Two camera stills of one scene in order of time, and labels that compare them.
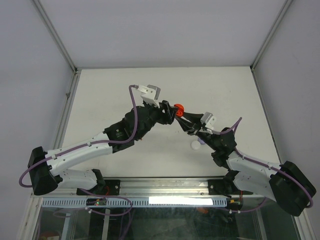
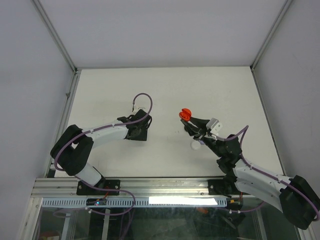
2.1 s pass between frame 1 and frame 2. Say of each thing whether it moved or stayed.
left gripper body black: moved
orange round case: moved
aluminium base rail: stayed
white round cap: stayed
